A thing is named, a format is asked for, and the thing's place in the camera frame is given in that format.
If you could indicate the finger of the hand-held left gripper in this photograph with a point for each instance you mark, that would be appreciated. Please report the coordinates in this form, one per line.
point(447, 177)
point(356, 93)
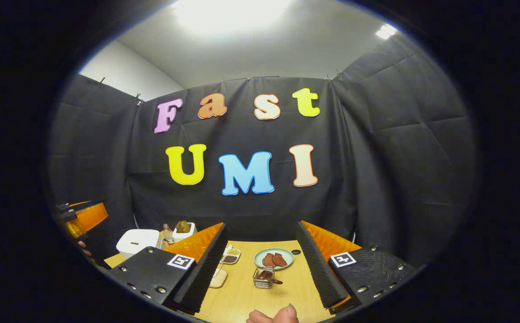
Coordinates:
point(89, 216)
point(71, 205)

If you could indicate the pale green plate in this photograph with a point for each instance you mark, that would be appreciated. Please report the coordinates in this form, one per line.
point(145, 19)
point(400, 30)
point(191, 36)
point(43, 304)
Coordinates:
point(258, 259)

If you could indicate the ceiling light panel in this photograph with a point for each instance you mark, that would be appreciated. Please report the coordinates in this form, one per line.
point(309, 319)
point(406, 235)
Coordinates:
point(385, 31)
point(231, 15)

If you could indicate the white rice cooker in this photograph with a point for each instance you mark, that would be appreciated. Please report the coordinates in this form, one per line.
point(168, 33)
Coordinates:
point(136, 242)

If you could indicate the clear rice container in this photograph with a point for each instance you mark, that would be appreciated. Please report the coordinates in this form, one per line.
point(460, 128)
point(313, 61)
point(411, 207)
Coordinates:
point(218, 279)

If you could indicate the white toaster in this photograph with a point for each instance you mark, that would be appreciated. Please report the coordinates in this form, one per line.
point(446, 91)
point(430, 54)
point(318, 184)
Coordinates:
point(184, 236)

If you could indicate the clear plastic bottle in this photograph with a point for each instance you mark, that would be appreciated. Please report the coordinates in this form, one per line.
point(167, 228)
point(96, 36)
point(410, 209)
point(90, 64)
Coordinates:
point(167, 237)

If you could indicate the black backdrop cloth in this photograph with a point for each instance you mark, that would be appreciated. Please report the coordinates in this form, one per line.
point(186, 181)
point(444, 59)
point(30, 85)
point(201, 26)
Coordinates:
point(399, 179)

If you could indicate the red meat slice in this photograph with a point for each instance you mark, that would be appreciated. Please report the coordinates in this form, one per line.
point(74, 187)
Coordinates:
point(280, 259)
point(268, 260)

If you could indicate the brown bread slice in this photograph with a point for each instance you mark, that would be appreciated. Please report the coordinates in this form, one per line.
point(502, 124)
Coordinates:
point(179, 226)
point(186, 225)

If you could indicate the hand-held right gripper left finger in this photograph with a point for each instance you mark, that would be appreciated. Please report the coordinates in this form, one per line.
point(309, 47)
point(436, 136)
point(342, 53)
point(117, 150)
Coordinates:
point(206, 278)

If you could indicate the brown wooden spoon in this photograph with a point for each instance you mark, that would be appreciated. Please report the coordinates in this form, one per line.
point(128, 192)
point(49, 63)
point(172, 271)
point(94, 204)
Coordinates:
point(266, 275)

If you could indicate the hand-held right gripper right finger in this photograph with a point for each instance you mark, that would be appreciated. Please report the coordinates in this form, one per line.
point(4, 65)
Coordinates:
point(318, 278)

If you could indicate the white divided grain dish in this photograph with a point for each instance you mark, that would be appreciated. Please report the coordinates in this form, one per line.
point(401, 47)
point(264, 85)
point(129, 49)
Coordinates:
point(231, 255)

